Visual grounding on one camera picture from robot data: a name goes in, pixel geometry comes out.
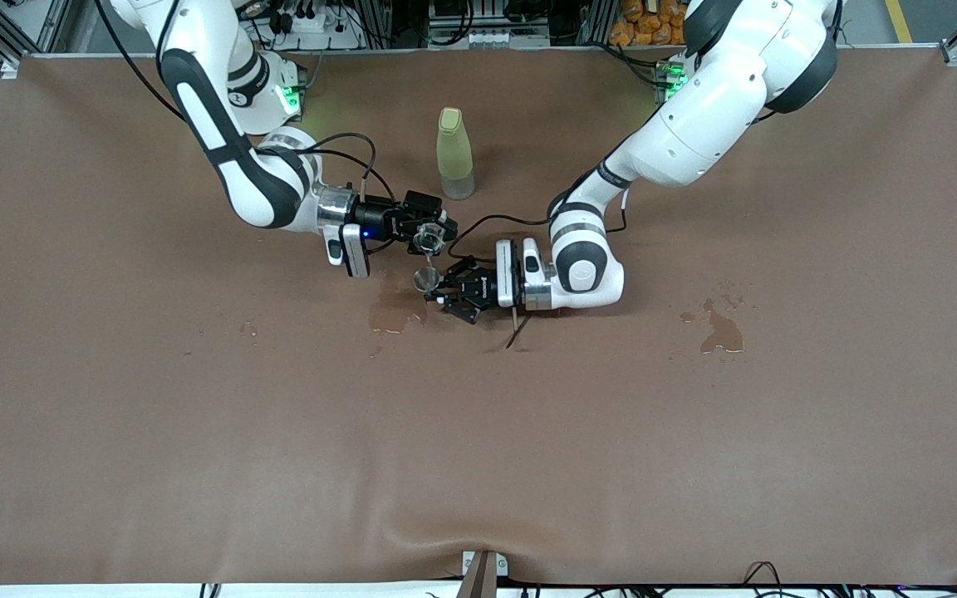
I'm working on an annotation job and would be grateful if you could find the orange packaged snacks pile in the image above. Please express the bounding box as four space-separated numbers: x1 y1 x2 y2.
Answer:
609 0 687 47

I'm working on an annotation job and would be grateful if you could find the table edge clamp bracket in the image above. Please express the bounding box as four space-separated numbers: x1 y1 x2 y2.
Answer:
458 550 509 598

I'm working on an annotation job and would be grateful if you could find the white power strip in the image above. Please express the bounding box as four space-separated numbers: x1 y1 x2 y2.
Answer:
267 7 361 51

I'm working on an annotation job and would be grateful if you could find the white socket strip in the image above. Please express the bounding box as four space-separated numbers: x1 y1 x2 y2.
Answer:
469 27 549 48

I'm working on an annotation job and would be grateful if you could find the spilled brown liquid puddle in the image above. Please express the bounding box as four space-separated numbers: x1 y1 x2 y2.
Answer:
369 295 428 335
680 295 747 356

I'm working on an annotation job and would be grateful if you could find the yellow-green plastic bottle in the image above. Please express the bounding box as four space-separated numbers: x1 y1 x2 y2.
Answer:
435 106 476 201

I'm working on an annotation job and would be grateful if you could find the brown table mat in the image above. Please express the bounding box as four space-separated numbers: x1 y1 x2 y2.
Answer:
0 46 957 586

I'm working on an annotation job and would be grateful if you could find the black cable loop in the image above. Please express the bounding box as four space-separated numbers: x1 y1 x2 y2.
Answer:
743 561 785 598

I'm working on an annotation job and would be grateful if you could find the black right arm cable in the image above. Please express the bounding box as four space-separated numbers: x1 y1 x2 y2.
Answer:
95 0 400 254

